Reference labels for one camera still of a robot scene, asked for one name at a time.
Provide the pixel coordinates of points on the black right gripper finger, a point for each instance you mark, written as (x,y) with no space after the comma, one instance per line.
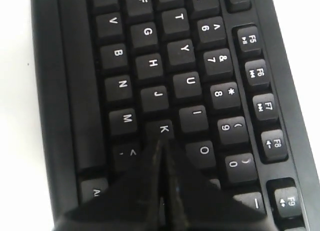
(196,204)

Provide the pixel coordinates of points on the black Acer keyboard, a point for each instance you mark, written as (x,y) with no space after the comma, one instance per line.
(118,78)

